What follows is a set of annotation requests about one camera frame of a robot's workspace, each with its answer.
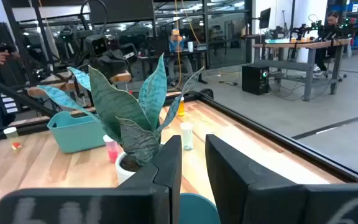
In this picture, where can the black background robot arm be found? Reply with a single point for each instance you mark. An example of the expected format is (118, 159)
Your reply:
(322, 29)

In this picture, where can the wooden workbench with grey legs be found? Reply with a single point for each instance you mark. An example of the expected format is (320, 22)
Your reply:
(306, 44)

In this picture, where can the light teal plastic bin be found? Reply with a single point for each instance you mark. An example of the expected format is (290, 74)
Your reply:
(73, 137)

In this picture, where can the snake plant in white pot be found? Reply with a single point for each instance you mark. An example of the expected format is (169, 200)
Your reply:
(113, 102)

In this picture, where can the white cup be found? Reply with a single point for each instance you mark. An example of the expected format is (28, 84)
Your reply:
(190, 46)

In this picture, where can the orange medicine bottle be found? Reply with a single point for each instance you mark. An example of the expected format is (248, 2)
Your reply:
(181, 109)

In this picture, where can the clear bottle with red pills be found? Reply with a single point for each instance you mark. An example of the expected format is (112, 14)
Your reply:
(11, 133)

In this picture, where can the light blue medicine bottle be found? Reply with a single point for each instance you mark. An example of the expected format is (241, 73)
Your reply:
(187, 137)

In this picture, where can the pink medicine bottle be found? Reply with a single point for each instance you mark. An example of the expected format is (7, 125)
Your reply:
(112, 152)

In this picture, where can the dark teal plastic bin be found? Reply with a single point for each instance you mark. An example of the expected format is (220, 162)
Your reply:
(197, 210)

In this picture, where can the dark office desk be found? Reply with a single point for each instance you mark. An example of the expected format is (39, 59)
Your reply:
(172, 56)

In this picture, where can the black monitor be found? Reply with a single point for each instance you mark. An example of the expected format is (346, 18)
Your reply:
(265, 18)

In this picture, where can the black aluminium table frame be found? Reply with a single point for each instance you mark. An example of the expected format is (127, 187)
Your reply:
(275, 133)

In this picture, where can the black computer tower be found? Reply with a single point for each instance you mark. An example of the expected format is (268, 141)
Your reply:
(253, 79)

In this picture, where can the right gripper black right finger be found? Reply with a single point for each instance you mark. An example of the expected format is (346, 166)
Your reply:
(275, 202)

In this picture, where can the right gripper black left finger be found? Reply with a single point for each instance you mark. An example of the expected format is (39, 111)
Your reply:
(89, 205)

